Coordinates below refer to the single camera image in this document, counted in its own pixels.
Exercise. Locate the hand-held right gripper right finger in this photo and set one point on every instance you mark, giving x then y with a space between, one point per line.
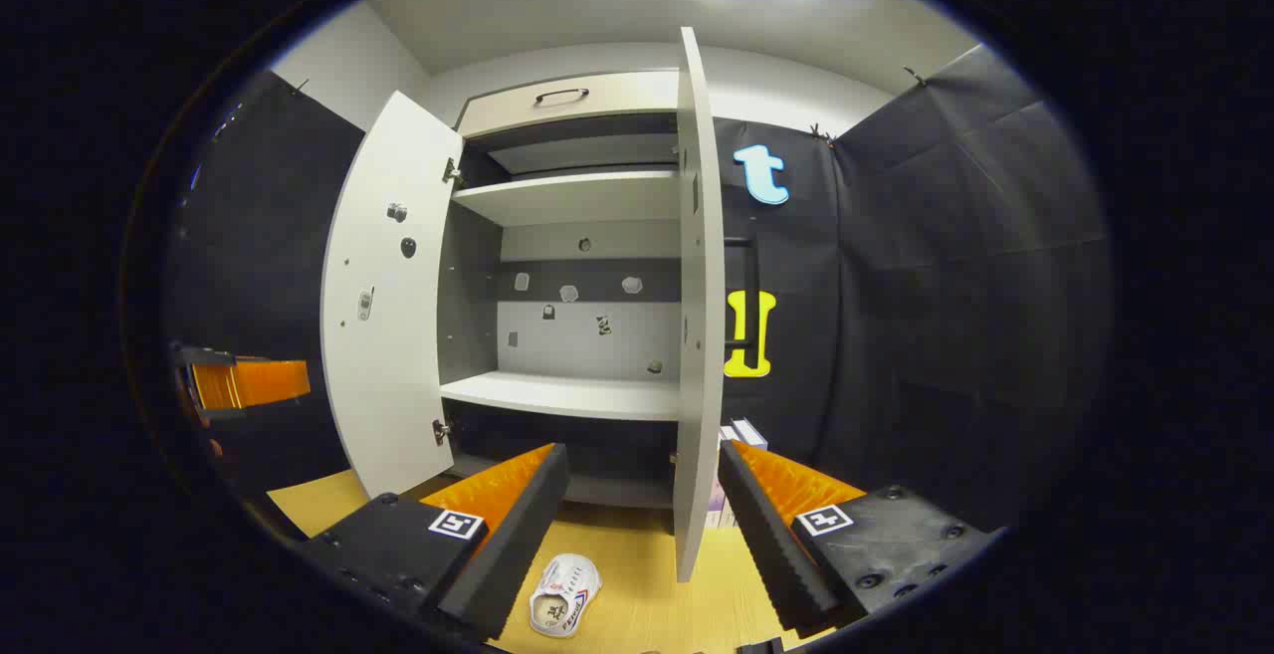
771 544

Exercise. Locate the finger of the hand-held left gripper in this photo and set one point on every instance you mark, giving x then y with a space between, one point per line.
249 382

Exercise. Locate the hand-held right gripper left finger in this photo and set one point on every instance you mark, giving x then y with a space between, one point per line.
518 544

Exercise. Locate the white canvas shoe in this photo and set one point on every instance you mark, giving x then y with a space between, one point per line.
562 594

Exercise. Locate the white shoe cabinet door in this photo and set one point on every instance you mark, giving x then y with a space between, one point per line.
699 335
388 335

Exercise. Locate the white and grey shoe cabinet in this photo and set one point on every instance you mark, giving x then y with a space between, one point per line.
567 395

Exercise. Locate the metal door hinge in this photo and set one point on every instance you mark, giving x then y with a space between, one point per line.
451 172
439 431

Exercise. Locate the white cabinet drawer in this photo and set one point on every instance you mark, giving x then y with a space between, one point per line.
597 102

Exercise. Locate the purple and white book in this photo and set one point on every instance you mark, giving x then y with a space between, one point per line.
713 507

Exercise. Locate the black backdrop cloth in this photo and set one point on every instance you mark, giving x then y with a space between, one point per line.
946 286

